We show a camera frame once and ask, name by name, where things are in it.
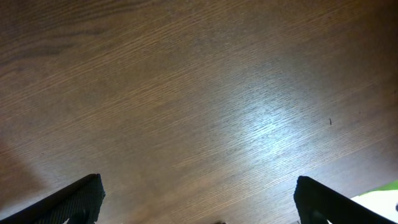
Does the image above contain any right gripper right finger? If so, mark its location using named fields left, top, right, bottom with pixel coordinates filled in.
left=294, top=176, right=394, bottom=224

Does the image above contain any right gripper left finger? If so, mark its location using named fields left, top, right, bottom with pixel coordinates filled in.
left=1, top=174, right=105, bottom=224

